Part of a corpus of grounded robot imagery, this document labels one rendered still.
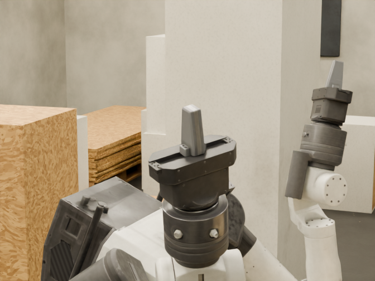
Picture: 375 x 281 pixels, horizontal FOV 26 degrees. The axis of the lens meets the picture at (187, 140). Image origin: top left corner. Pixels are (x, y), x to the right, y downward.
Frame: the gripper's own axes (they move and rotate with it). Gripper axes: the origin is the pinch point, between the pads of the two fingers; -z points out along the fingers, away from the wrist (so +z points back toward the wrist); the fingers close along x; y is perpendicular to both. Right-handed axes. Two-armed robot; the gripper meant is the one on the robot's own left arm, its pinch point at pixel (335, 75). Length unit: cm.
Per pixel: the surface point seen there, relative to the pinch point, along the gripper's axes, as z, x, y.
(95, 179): 52, -541, 14
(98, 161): 37, -543, 14
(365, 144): -17, -458, -187
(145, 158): 27, -449, -15
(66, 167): 36, -210, 46
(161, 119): -5, -441, -20
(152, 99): -18, -442, -11
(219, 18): -48, -228, -13
